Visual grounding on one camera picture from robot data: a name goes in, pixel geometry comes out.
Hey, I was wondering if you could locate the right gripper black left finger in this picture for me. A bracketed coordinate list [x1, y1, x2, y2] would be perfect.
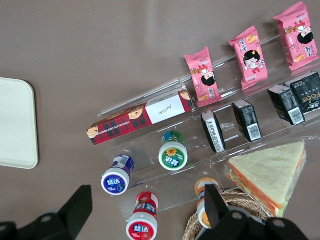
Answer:
[0, 184, 94, 240]

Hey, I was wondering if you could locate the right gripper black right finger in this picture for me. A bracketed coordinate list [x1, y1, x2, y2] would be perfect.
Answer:
[194, 184, 311, 240]

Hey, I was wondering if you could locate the triangle sandwich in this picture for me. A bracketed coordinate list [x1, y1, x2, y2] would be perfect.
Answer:
[223, 136, 318, 218]

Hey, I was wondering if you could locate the cream plastic serving tray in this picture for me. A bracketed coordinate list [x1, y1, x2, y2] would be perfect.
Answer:
[0, 76, 40, 170]

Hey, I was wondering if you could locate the orange gum bottle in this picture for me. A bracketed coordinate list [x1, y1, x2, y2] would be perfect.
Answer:
[194, 177, 222, 230]

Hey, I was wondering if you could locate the wicker basket with foil container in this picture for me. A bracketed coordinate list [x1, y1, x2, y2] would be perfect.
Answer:
[182, 188, 272, 240]

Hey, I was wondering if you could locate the blue gum bottle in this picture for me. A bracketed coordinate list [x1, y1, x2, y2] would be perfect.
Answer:
[100, 154, 135, 196]

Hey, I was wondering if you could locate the red gum bottle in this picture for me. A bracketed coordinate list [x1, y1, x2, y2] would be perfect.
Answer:
[125, 191, 160, 240]

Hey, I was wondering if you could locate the green gum bottle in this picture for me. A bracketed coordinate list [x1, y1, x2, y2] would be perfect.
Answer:
[158, 131, 189, 171]

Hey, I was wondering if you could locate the small black carton box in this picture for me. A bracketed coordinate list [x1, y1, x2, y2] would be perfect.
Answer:
[231, 99, 263, 143]
[200, 110, 227, 154]
[284, 71, 320, 116]
[267, 84, 306, 126]

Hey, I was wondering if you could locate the clear acrylic stand with packets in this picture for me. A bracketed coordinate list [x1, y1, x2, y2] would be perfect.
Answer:
[178, 32, 320, 176]

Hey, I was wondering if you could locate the clear acrylic stand with gum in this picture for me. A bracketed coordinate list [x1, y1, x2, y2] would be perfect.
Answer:
[97, 84, 221, 213]

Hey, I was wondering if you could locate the red plaid cookie box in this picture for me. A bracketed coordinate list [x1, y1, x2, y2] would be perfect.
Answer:
[86, 89, 196, 146]

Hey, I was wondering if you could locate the pink cartoon snack packet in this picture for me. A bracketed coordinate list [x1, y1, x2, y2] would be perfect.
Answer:
[272, 1, 320, 72]
[184, 45, 223, 109]
[229, 25, 270, 91]

